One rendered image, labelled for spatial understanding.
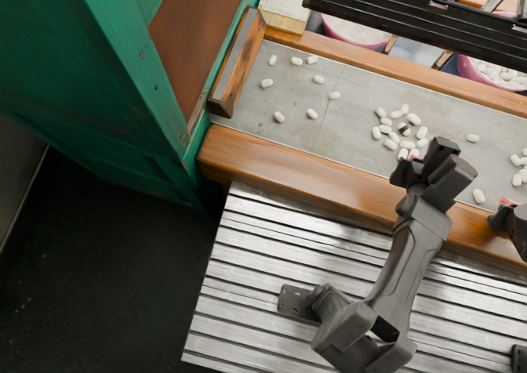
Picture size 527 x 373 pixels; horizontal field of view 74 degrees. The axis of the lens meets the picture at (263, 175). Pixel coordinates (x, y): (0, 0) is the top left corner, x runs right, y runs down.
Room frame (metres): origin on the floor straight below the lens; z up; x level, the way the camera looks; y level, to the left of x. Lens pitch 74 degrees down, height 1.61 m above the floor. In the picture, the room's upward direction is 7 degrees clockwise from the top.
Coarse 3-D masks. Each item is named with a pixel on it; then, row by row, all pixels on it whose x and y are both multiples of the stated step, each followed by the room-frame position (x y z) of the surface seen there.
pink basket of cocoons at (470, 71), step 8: (512, 16) 0.85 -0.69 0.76; (464, 56) 0.69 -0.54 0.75; (472, 64) 0.65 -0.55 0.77; (464, 72) 0.67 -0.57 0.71; (472, 72) 0.65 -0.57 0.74; (480, 72) 0.63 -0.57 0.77; (472, 80) 0.64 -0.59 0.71; (480, 80) 0.63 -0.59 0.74; (488, 80) 0.61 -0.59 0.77; (504, 88) 0.59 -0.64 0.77; (512, 88) 0.59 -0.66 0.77
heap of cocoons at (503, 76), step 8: (464, 64) 0.68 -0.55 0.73; (480, 64) 0.69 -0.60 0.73; (488, 64) 0.69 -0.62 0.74; (488, 72) 0.66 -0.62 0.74; (496, 72) 0.66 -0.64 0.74; (504, 72) 0.66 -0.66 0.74; (512, 72) 0.66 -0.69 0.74; (520, 72) 0.67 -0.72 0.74; (496, 80) 0.63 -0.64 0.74; (504, 80) 0.65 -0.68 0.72; (512, 80) 0.64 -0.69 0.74; (520, 80) 0.64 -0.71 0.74; (520, 88) 0.62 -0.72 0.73
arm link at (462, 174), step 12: (456, 156) 0.25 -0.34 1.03; (444, 168) 0.22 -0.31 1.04; (456, 168) 0.21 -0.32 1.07; (468, 168) 0.22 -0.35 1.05; (432, 180) 0.21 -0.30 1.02; (444, 180) 0.20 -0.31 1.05; (456, 180) 0.20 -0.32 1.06; (468, 180) 0.20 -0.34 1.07; (432, 192) 0.18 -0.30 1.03; (444, 192) 0.18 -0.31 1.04; (456, 192) 0.18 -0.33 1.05; (408, 204) 0.15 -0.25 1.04; (432, 204) 0.16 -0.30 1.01; (444, 204) 0.16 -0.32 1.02
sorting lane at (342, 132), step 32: (256, 64) 0.58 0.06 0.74; (288, 64) 0.60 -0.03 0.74; (320, 64) 0.61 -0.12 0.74; (256, 96) 0.48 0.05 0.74; (288, 96) 0.49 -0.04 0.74; (320, 96) 0.51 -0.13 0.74; (352, 96) 0.52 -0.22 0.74; (384, 96) 0.53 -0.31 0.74; (416, 96) 0.55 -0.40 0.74; (448, 96) 0.56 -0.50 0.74; (256, 128) 0.39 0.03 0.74; (288, 128) 0.40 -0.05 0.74; (320, 128) 0.41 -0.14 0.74; (352, 128) 0.42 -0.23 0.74; (416, 128) 0.45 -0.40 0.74; (448, 128) 0.46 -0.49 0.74; (480, 128) 0.47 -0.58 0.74; (512, 128) 0.49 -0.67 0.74; (352, 160) 0.33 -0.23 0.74; (384, 160) 0.34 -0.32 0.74; (480, 160) 0.38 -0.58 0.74; (512, 192) 0.30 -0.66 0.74
